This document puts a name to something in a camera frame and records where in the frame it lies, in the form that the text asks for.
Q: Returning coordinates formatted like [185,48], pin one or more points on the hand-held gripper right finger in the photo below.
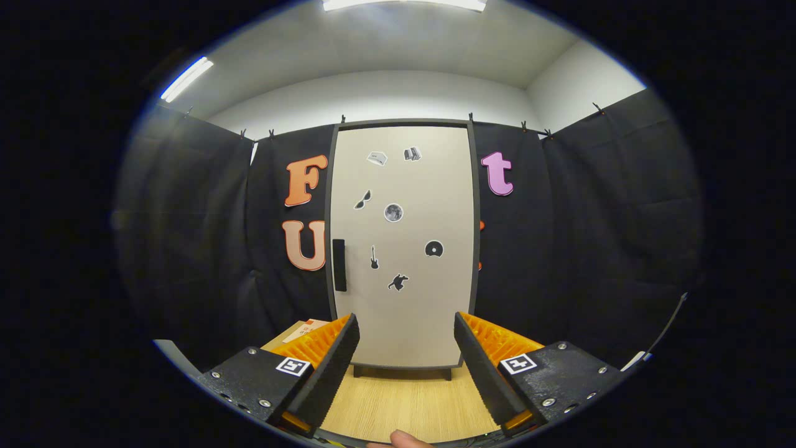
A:
[482,367]

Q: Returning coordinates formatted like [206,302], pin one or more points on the black backdrop cloth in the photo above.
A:
[591,249]

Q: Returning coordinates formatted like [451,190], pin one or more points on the dark grey shoe cabinet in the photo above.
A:
[404,122]

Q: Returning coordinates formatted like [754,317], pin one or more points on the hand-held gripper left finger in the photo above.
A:
[333,367]

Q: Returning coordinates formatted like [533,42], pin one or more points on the stack of books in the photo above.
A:
[301,330]

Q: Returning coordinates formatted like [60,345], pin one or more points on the ceiling light panel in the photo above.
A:
[404,4]

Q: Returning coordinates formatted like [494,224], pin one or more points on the beige shoe cabinet door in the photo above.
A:
[416,186]

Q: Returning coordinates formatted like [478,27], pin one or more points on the ceiling light strip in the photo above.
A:
[186,79]

